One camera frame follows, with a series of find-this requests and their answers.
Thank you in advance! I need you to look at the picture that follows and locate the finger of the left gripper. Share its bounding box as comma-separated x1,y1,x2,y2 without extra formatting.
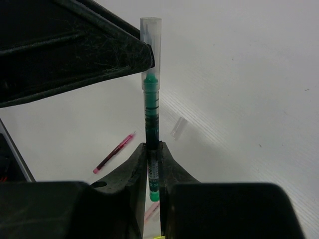
0,0,152,108

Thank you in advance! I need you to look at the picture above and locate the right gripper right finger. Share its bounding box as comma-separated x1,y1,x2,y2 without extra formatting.
159,142,304,239

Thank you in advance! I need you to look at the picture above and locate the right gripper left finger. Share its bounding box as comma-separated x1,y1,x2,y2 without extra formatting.
0,143,147,239

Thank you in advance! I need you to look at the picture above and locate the clear cap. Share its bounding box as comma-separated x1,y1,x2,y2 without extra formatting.
170,117,187,140
140,17,162,92

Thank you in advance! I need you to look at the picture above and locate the green pen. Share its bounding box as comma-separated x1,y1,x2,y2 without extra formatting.
143,73,160,202

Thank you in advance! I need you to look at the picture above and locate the orange pen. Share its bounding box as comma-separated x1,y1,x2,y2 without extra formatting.
144,201,160,223

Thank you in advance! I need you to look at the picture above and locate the red pen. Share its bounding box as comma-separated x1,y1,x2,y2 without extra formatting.
93,132,136,174

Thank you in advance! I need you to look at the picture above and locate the aluminium front rail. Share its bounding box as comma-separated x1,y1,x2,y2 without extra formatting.
0,120,36,182

